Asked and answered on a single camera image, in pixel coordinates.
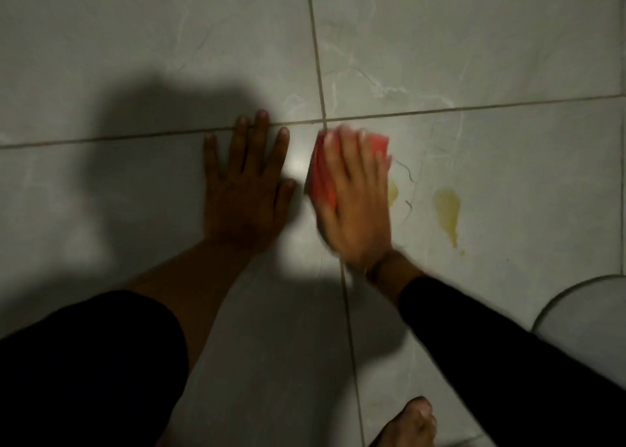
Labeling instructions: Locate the person's left hand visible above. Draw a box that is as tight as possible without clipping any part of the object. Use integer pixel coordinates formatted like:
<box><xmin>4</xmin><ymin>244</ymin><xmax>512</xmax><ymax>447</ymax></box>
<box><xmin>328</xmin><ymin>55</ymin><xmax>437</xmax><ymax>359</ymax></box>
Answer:
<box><xmin>202</xmin><ymin>109</ymin><xmax>298</xmax><ymax>254</ymax></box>

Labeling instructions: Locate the person's right hand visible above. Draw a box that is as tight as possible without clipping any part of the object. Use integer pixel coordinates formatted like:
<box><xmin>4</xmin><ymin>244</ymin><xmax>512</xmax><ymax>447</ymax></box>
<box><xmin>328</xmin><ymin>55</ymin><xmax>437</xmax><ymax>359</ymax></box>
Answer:
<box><xmin>313</xmin><ymin>125</ymin><xmax>393</xmax><ymax>272</ymax></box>

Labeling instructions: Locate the red cleaning sponge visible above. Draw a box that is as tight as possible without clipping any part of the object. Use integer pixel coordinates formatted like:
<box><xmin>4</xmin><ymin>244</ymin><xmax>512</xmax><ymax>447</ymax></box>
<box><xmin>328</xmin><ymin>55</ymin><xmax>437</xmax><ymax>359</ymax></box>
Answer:
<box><xmin>304</xmin><ymin>128</ymin><xmax>393</xmax><ymax>212</ymax></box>

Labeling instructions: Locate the person's right forearm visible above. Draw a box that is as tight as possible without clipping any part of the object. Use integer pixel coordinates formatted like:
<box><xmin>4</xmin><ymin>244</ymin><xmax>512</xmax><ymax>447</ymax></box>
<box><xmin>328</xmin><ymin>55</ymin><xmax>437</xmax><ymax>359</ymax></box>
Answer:
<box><xmin>366</xmin><ymin>248</ymin><xmax>626</xmax><ymax>447</ymax></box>

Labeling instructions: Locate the person's left forearm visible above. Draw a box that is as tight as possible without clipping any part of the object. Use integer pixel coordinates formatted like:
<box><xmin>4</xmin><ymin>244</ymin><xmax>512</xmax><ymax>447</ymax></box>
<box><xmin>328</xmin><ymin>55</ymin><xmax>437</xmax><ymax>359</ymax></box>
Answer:
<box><xmin>0</xmin><ymin>239</ymin><xmax>275</xmax><ymax>447</ymax></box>

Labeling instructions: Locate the large yellow liquid stain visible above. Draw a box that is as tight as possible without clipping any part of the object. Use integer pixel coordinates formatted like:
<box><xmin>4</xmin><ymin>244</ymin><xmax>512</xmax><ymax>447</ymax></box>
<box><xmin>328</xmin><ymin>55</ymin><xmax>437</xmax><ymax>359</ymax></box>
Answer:
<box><xmin>432</xmin><ymin>187</ymin><xmax>463</xmax><ymax>250</ymax></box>

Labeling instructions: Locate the person's bare foot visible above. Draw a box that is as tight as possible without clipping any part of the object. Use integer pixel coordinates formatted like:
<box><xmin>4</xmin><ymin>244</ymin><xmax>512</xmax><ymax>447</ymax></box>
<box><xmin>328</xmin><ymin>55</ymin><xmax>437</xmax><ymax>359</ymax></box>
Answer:
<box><xmin>369</xmin><ymin>396</ymin><xmax>438</xmax><ymax>447</ymax></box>

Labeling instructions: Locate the white round fixture base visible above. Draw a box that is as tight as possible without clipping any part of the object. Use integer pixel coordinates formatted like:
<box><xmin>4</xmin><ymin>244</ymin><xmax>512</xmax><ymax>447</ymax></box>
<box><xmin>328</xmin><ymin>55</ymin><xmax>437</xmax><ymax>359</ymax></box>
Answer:
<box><xmin>531</xmin><ymin>274</ymin><xmax>626</xmax><ymax>390</ymax></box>

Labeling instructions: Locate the thin dark wrist bracelet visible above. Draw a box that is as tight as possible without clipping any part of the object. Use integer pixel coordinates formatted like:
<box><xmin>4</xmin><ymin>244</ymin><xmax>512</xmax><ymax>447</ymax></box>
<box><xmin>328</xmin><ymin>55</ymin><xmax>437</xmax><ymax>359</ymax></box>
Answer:
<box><xmin>364</xmin><ymin>251</ymin><xmax>408</xmax><ymax>286</ymax></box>

